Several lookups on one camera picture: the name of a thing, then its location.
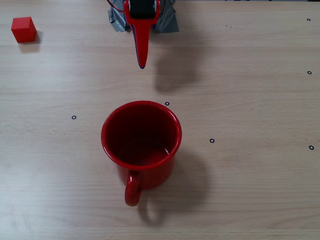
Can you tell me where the red cube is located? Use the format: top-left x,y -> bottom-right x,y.
10,16 -> 37,44

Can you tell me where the red enamel mug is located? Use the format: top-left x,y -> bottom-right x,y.
100,100 -> 183,208

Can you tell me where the red servo wire bundle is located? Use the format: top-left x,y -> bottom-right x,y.
107,0 -> 125,15

